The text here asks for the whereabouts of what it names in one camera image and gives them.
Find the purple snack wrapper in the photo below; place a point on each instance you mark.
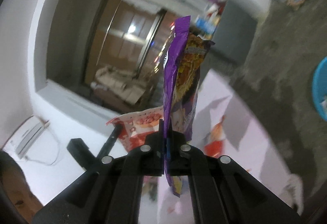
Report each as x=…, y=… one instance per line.
x=181, y=73

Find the grey storage box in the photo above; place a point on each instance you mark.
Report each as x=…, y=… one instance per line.
x=229, y=27

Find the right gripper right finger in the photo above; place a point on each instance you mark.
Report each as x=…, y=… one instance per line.
x=221, y=190

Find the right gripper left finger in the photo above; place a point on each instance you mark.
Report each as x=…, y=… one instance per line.
x=110, y=190

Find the red plastic bag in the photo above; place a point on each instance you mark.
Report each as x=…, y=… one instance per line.
x=214, y=146

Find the white air conditioner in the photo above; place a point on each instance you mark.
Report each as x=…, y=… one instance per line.
x=25, y=136

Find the blue plastic trash basket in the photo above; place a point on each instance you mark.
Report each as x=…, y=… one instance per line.
x=318, y=89

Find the red white snack bag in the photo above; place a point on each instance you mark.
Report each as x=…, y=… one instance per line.
x=136, y=126

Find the pink bed sheet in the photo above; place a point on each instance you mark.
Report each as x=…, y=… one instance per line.
x=242, y=137

